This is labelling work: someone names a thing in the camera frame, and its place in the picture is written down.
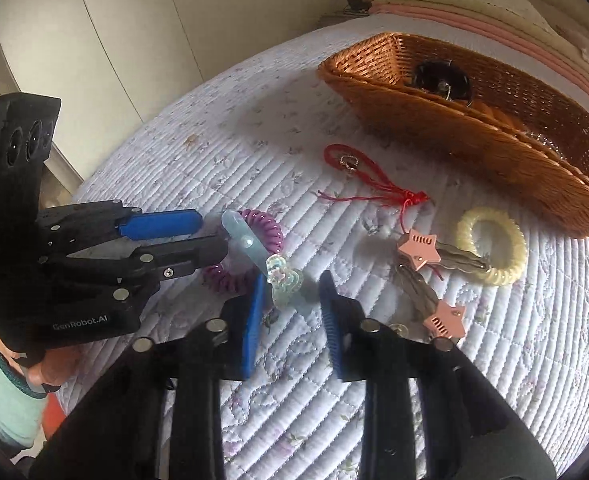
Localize purple spiral hair tie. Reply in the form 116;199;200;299
201;208;286;294

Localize pink star hair clip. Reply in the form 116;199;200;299
397;229;490;274
395;264;466;341

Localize translucent blue bow clip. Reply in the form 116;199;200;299
221;209;304;312

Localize red cord lanyard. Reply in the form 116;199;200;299
316;143;433;212

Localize clear bead bracelet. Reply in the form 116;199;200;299
529;129;571;156

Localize light green sleeve forearm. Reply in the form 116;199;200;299
0;353;47;456

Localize left hand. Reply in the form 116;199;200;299
0;339;84;387

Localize small silver black pendant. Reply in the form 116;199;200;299
389;323;409;338

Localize white quilted bedspread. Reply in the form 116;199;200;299
75;14;589;479

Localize white wardrobe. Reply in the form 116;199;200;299
0;0;345;183

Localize brown wicker basket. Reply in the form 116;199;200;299
317;32;589;237

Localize folded yellow pink blankets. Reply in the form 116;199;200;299
369;0;589;95

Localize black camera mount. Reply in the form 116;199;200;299
0;93;61;287

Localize cream spiral hair tie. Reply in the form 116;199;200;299
455;206;530;288

